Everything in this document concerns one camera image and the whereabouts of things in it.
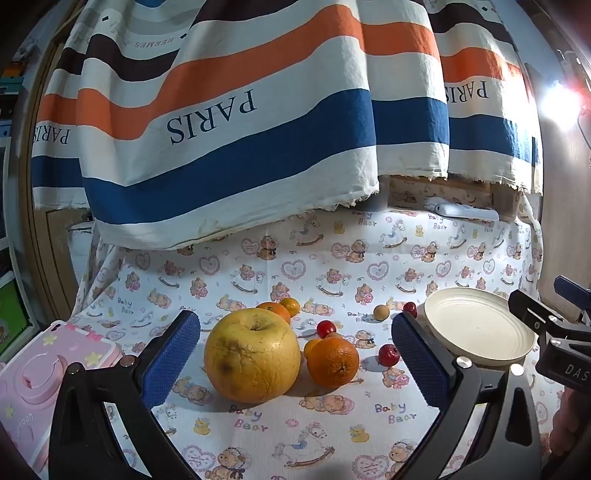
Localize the bear print tablecloth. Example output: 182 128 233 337
69 203 561 480

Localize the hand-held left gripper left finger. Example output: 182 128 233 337
48 309 204 480

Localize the person's right hand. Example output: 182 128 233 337
549 390 591 468

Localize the orange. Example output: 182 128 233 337
307 337 360 388
255 301 291 325

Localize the wooden panel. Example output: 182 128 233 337
28 46 93 319

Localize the cream plate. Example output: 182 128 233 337
424 287 536 367

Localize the green board white frame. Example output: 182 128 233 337
0 272 35 361

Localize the pink tablet case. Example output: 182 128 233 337
0 319 125 476

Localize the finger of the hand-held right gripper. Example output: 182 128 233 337
554 275 591 306
508 289 565 334

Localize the large yellow pomelo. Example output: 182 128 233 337
204 308 302 404

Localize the white plastic device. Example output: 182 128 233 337
426 202 501 222

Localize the bright lamp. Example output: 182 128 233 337
538 78 585 125

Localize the wooden box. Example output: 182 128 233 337
388 175 520 222

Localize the striped hanging cloth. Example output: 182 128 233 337
30 0 546 252

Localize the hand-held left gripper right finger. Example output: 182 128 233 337
392 311 543 480

